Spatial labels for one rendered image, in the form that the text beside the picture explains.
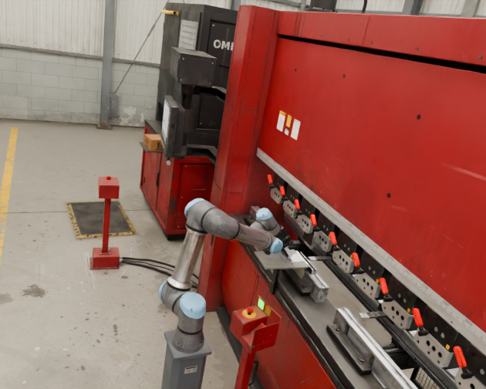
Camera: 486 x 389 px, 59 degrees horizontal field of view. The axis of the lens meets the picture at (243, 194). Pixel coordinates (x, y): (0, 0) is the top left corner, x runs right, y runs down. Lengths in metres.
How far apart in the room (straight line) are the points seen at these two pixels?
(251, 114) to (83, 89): 6.05
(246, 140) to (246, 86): 0.37
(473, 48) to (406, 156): 0.44
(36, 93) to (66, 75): 0.62
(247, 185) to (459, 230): 1.85
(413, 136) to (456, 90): 0.24
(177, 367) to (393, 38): 1.68
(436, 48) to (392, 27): 0.28
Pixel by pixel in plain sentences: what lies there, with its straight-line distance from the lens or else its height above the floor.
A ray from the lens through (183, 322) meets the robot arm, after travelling 1.98.
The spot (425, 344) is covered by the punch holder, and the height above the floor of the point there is 1.21.
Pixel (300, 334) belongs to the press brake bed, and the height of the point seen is 0.77.
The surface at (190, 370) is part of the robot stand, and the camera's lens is 2.12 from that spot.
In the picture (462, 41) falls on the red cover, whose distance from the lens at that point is 1.66.
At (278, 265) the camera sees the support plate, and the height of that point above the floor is 1.00.
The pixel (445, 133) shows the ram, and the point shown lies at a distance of 1.65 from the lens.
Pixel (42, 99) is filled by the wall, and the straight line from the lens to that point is 8.73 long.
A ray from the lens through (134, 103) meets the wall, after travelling 8.89.
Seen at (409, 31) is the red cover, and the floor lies 2.24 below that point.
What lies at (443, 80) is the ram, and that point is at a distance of 1.70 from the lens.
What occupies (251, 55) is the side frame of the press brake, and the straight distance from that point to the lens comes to 2.90.
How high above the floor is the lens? 2.14
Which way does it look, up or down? 21 degrees down
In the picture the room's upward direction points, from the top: 10 degrees clockwise
